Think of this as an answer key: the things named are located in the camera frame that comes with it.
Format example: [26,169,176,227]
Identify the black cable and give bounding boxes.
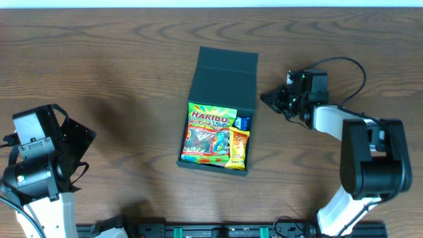
[0,194,47,238]
[302,56,407,199]

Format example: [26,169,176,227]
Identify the dark green gift box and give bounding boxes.
[176,47,258,176]

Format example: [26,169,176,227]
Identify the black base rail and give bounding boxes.
[77,221,388,238]

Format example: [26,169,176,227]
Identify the blue Oreo packet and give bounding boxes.
[233,116,250,131]

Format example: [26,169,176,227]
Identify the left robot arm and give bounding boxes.
[1,118,96,237]

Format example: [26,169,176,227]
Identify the green Haribo worms bag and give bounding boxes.
[180,102,237,167]

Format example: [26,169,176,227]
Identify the orange yellow snack packet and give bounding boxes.
[225,127,250,171]

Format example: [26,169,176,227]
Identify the left black cable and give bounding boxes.
[0,194,47,238]

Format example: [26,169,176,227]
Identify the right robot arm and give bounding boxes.
[260,85,412,237]

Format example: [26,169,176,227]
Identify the right black cable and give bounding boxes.
[302,56,407,199]

